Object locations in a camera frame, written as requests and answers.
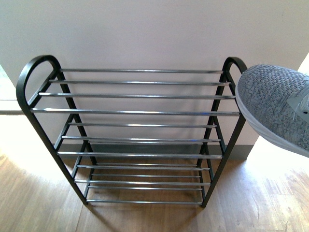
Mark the grey sneaker with pull tab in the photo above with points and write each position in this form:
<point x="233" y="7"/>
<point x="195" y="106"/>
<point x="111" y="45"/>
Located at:
<point x="275" y="102"/>

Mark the black metal shoe rack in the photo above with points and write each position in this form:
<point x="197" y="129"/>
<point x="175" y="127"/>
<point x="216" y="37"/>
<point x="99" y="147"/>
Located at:
<point x="134" y="135"/>

